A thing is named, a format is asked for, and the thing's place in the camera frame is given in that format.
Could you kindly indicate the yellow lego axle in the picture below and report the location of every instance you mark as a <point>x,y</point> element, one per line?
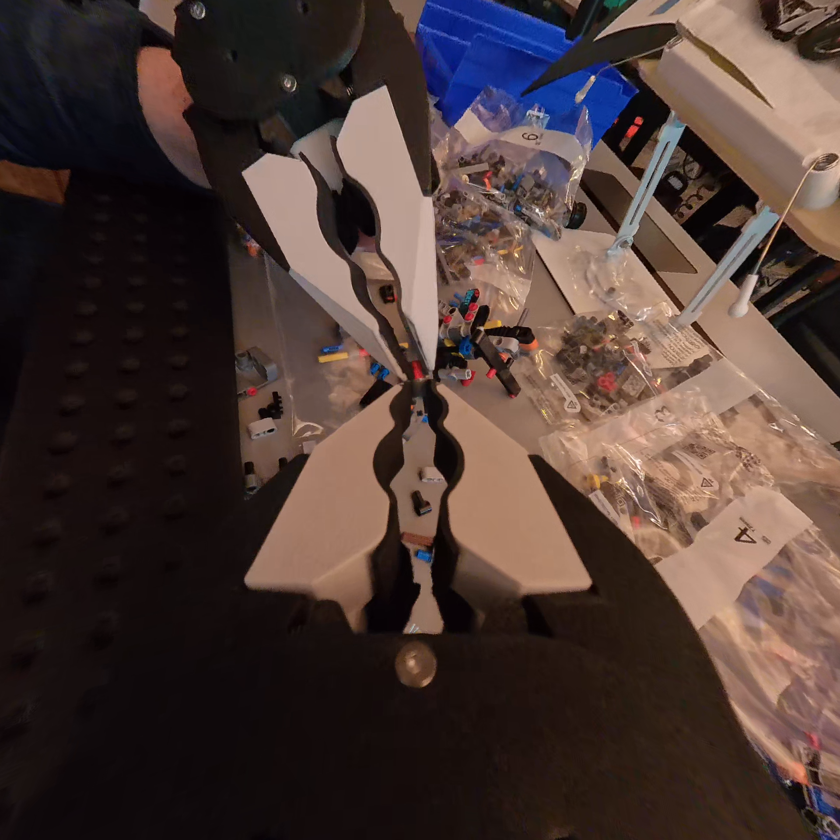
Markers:
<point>333,356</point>

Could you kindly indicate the clear bag black orange parts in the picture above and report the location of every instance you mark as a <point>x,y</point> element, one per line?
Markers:
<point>604,367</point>

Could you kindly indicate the black round knob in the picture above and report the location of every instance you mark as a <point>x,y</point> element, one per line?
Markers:
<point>576,214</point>

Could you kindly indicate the full clear lego parts bag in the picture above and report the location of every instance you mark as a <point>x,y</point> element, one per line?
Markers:
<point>512,164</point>

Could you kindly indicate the person's left hand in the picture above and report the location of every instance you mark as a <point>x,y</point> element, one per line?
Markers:
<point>170,111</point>

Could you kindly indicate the small grey lego brick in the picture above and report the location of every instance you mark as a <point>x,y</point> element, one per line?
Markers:
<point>262,428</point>
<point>431,474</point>

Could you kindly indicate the blue plastic bin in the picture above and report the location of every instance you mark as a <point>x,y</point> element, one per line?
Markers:
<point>499,59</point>

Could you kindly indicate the black orange lego assembly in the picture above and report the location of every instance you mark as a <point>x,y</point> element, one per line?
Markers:
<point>485,348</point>

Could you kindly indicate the grey black lego connectors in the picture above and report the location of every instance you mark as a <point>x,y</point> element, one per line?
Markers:
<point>256,367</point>

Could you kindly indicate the clear bag over white base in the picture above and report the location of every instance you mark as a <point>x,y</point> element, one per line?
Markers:
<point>617,275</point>

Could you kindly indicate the white shelf bracket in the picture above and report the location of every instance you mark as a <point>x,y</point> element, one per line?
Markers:
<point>728,269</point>
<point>646,190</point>

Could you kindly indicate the grey beam red pin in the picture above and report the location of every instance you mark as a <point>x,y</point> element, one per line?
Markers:
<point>417,369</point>

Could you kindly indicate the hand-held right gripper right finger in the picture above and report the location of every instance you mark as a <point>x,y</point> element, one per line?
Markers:
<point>518,525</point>

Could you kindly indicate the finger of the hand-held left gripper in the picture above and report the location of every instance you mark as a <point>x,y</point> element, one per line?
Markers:
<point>407,210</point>
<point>295,216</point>

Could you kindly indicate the dark grey holed lego beam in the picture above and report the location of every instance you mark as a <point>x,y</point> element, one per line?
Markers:
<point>375,394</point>

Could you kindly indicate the clear bag white strip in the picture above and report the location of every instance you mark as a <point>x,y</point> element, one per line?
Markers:
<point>735,551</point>

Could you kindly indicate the person's left forearm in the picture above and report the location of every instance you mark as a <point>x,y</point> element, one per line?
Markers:
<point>65,79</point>

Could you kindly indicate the black blue lego pins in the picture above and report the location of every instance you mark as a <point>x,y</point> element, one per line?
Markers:
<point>421,502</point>

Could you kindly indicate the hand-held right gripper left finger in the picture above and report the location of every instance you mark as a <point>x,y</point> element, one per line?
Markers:
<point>315,525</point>

